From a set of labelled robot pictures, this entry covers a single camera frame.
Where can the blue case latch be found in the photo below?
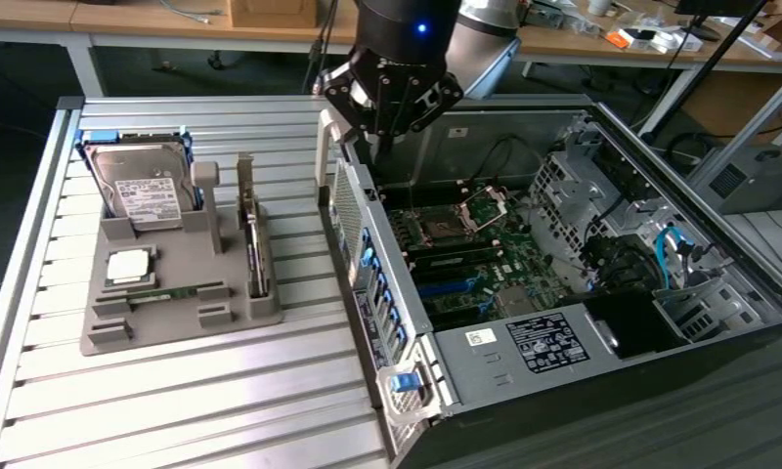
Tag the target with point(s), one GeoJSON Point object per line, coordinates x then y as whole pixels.
{"type": "Point", "coordinates": [405, 382]}

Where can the CPU chip with silver lid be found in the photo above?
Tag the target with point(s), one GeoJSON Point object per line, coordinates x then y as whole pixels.
{"type": "Point", "coordinates": [128, 268]}

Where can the grey computer tower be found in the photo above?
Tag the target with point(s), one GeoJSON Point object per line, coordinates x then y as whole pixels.
{"type": "Point", "coordinates": [756, 181]}

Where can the grey metal disk bay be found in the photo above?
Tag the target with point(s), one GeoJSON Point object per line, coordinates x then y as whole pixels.
{"type": "Point", "coordinates": [704, 312]}

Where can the grey parts rack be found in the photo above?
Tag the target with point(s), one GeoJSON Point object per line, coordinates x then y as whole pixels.
{"type": "Point", "coordinates": [183, 268]}

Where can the metal socket cover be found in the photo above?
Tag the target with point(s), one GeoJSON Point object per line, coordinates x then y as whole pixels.
{"type": "Point", "coordinates": [498, 201]}

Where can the white box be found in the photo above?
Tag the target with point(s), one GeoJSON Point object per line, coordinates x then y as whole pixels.
{"type": "Point", "coordinates": [674, 45]}

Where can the black open PC case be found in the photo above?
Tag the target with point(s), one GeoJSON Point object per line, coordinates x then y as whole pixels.
{"type": "Point", "coordinates": [626, 415]}

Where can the black monitor with stand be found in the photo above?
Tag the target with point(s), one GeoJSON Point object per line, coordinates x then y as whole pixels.
{"type": "Point", "coordinates": [701, 29]}

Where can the perforated metal drive cage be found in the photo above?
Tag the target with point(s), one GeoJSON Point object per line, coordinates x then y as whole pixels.
{"type": "Point", "coordinates": [561, 220]}

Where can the green RAM stick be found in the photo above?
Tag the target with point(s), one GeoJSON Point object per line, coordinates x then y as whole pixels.
{"type": "Point", "coordinates": [170, 294]}

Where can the black slanted pole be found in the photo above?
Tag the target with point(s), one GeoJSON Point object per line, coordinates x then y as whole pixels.
{"type": "Point", "coordinates": [705, 68]}

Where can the orange and black box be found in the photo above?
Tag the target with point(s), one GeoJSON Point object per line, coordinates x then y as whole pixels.
{"type": "Point", "coordinates": [622, 39]}

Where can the CPU socket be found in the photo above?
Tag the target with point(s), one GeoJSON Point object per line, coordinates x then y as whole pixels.
{"type": "Point", "coordinates": [443, 227]}

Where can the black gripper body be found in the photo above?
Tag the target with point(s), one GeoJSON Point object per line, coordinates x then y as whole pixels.
{"type": "Point", "coordinates": [405, 39]}

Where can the blue expansion slot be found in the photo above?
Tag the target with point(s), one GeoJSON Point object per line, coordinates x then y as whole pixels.
{"type": "Point", "coordinates": [443, 288]}

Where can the black RAM stick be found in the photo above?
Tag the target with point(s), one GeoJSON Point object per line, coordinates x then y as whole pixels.
{"type": "Point", "coordinates": [457, 262]}

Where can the white cup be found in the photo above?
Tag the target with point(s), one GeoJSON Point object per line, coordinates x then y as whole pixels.
{"type": "Point", "coordinates": [601, 6]}

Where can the grey chipset heat sink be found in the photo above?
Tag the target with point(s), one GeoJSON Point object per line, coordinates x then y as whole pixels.
{"type": "Point", "coordinates": [517, 302]}

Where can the green motherboard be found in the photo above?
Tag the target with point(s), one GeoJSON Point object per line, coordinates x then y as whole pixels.
{"type": "Point", "coordinates": [538, 259]}

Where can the aluminium slat table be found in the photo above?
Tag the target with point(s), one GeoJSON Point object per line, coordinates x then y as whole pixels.
{"type": "Point", "coordinates": [202, 400]}

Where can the wooden desk with grey frame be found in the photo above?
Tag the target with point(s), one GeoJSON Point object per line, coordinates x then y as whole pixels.
{"type": "Point", "coordinates": [39, 19]}

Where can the brown cardboard box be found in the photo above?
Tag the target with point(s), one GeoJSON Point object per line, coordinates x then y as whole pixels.
{"type": "Point", "coordinates": [270, 12]}

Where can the graphics card with metal bracket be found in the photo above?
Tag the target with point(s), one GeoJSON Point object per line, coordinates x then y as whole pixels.
{"type": "Point", "coordinates": [259, 254]}

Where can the grey metal device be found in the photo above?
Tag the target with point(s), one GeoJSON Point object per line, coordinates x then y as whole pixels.
{"type": "Point", "coordinates": [548, 14]}

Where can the hard disk in blue carrier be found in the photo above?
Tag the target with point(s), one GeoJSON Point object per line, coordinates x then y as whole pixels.
{"type": "Point", "coordinates": [140, 171]}

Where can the grey power supply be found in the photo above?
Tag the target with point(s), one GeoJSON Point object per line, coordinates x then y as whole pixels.
{"type": "Point", "coordinates": [469, 371]}

